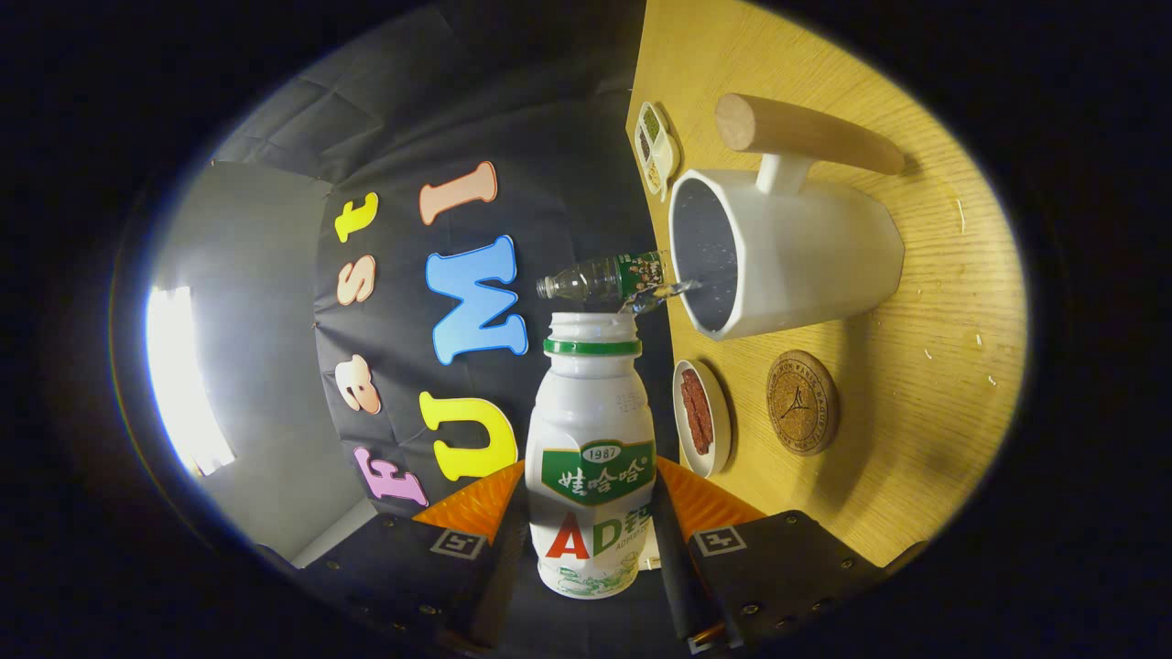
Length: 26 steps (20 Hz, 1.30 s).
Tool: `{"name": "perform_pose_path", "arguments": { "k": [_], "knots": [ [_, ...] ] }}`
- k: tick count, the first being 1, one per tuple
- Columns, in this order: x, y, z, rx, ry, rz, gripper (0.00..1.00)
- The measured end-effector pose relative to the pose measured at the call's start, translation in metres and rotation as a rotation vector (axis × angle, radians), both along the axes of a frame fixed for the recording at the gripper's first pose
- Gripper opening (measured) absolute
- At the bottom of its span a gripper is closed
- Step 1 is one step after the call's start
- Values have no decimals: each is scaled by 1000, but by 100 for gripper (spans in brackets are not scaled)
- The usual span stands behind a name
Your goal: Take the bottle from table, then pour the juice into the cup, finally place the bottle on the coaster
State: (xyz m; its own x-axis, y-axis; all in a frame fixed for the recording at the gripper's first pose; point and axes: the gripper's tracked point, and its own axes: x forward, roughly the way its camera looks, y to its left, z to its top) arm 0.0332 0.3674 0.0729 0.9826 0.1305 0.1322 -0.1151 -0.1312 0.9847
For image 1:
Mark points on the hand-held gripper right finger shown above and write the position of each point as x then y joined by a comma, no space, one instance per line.
678,586

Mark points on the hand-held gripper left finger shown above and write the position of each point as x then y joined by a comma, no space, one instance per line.
504,586

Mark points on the white juice bottle green label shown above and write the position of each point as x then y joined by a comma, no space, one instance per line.
591,412

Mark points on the round cork coaster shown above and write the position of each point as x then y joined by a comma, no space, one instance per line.
802,403

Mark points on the clear plastic water bottle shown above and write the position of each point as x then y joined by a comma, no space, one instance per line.
595,277

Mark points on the grey plate with red food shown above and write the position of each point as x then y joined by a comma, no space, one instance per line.
721,421

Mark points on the wooden table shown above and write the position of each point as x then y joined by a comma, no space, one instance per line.
934,366

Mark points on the bright ceiling light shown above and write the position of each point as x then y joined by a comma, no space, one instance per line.
188,384

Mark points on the white divided dish of beans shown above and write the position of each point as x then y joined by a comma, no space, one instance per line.
663,157

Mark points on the black backdrop cloth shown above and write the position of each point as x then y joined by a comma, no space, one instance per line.
549,137

